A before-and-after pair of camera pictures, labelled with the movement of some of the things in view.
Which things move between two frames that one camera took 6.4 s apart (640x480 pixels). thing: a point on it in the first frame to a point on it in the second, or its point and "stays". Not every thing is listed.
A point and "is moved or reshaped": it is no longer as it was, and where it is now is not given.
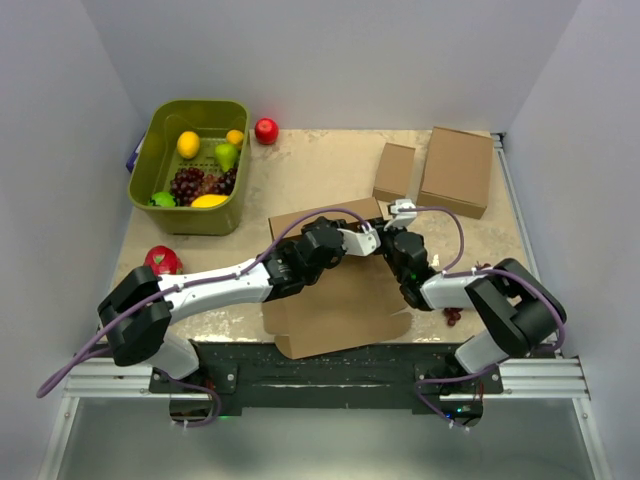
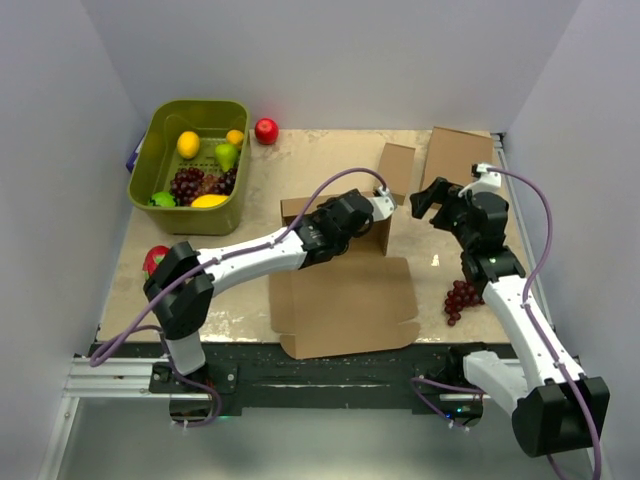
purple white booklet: x=133 y=157 stays
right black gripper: x=380 y=225 to x=422 y=201
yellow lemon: x=188 y=144 stays
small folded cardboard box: x=395 y=172 stays
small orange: x=234 y=136 stays
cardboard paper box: x=356 y=300 is moved or reshaped
